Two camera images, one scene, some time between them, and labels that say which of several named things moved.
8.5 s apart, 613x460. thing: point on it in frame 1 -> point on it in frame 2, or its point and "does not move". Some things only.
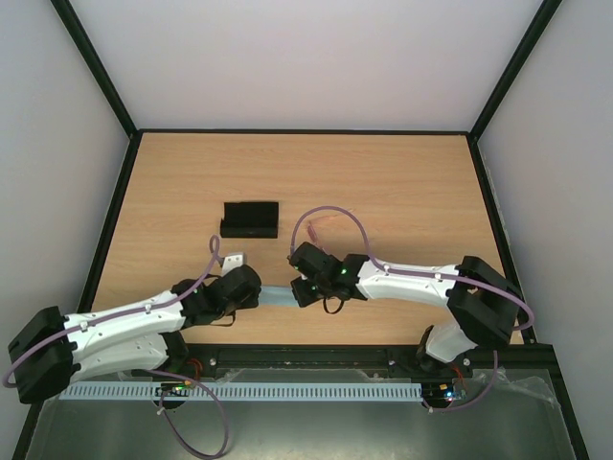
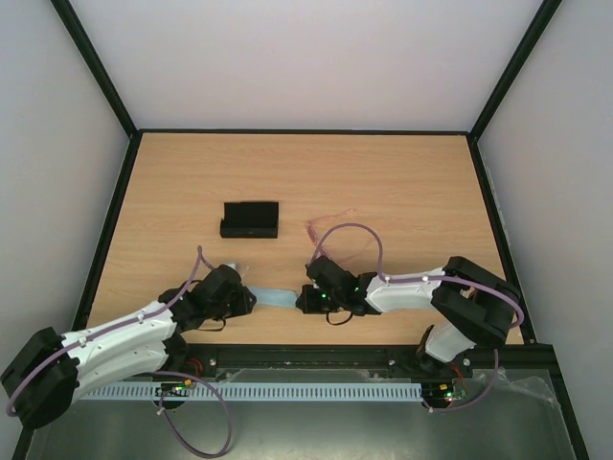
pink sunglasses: x=312 y=232 -> x=340 y=242
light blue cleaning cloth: x=277 y=295 does not move
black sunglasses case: x=253 y=219 does not move
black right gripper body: x=297 y=292 -> x=306 y=299
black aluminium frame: x=332 y=360 does not move
